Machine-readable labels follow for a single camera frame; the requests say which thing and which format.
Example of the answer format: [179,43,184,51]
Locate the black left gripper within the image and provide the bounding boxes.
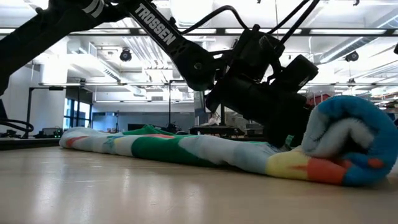
[205,73,313,149]

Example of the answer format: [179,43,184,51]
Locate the green dinosaur print towel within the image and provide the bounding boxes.
[58,95,398,188]

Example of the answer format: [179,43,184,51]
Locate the red stacked storage bins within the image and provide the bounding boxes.
[306,93,330,106]

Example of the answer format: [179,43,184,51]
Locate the grey monitor on stand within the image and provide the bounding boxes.
[193,90,206,114]

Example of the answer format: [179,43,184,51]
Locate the black device with green lights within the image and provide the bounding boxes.
[34,126,65,139]

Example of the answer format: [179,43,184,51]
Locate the black angled screen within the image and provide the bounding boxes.
[0,98,9,121]

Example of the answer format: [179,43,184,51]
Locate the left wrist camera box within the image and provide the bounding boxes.
[269,54,320,93]

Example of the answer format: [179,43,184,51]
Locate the black ceiling camera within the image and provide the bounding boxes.
[345,51,360,63]
[119,48,133,63]

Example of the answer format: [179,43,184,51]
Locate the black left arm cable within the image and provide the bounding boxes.
[267,0,312,34]
[180,4,251,35]
[279,0,321,46]

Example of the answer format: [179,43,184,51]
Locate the black overhead light rail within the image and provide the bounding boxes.
[0,27,398,37]

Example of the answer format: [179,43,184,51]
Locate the black metal frame stand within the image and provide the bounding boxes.
[24,86,66,139]

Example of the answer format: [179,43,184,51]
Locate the black looped hose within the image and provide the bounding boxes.
[0,118,35,135]

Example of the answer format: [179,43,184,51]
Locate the black aluminium table frame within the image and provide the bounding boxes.
[0,135,271,151]

